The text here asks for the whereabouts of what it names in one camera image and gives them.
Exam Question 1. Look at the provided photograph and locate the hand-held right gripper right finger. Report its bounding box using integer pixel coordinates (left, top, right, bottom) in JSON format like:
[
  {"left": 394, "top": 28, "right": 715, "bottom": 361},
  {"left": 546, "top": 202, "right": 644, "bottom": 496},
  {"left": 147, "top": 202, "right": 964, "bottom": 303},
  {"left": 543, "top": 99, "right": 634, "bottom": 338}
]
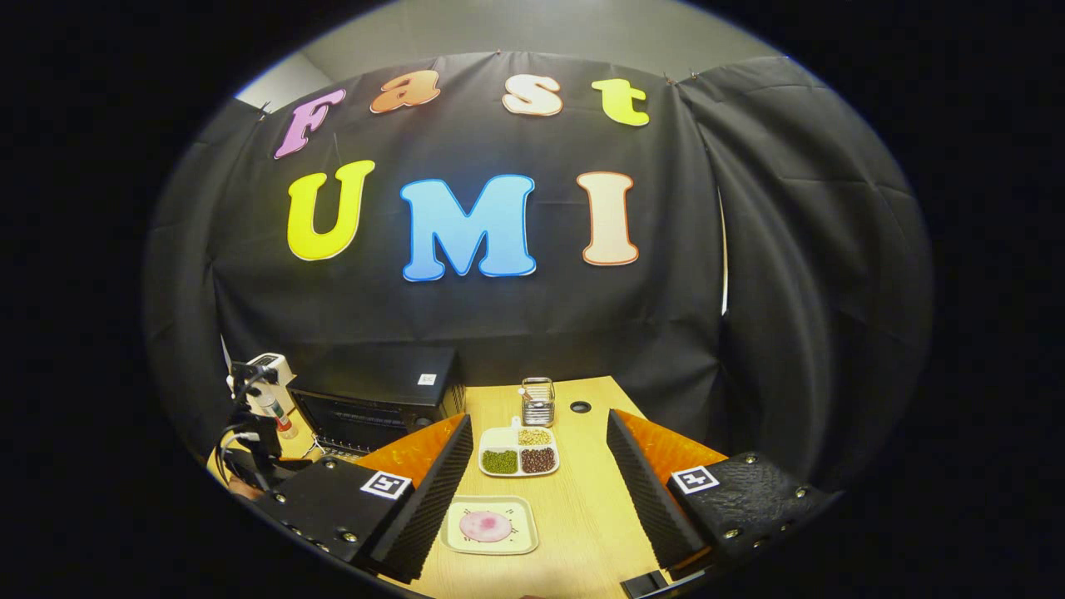
[{"left": 606, "top": 408, "right": 840, "bottom": 582}]

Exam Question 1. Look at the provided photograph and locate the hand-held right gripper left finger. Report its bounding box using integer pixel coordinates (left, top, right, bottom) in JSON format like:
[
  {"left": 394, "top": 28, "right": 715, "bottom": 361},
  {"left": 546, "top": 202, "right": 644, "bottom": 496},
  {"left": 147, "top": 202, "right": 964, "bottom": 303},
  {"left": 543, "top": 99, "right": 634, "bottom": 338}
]
[{"left": 254, "top": 413, "right": 475, "bottom": 585}]

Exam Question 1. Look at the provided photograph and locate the pink ham slice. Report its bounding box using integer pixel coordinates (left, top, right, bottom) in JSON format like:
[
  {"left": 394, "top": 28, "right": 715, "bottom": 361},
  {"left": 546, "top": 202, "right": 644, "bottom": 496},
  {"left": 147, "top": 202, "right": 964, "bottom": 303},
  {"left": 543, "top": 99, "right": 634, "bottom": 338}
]
[{"left": 459, "top": 510, "right": 513, "bottom": 543}]

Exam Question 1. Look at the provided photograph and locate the cream square plate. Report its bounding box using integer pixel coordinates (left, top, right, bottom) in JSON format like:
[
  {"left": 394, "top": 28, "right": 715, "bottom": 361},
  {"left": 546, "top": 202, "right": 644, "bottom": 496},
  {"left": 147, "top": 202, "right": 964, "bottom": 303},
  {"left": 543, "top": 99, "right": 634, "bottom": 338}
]
[{"left": 441, "top": 496, "right": 540, "bottom": 556}]

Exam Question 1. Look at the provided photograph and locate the black electric oven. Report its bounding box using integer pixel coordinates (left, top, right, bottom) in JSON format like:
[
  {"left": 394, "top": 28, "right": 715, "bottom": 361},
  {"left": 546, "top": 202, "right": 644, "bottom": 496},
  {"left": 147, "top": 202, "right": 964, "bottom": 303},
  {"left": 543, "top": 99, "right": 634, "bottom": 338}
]
[{"left": 285, "top": 345, "right": 467, "bottom": 463}]

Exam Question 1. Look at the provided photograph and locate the small bottle with red label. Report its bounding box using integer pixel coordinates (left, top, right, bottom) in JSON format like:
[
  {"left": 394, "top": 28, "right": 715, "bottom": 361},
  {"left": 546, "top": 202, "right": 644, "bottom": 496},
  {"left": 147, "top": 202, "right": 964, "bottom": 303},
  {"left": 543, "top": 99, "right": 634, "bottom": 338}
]
[{"left": 254, "top": 389, "right": 299, "bottom": 440}]

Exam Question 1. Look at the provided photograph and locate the white divided plate with beans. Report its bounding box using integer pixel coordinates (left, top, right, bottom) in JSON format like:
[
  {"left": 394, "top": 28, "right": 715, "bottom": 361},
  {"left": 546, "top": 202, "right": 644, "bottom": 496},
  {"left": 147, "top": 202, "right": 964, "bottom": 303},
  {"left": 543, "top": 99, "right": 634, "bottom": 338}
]
[{"left": 478, "top": 416, "right": 560, "bottom": 478}]

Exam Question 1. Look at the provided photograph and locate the metal mesh holder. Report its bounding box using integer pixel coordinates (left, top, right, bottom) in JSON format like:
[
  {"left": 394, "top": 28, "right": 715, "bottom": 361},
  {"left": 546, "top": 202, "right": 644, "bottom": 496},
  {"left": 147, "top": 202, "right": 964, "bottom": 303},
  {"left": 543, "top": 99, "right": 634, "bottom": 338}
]
[{"left": 521, "top": 377, "right": 557, "bottom": 428}]

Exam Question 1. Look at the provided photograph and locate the black backdrop cloth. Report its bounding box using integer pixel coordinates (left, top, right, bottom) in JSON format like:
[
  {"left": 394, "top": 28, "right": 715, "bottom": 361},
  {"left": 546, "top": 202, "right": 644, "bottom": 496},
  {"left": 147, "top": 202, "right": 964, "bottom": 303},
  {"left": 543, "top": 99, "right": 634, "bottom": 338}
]
[{"left": 141, "top": 52, "right": 934, "bottom": 492}]

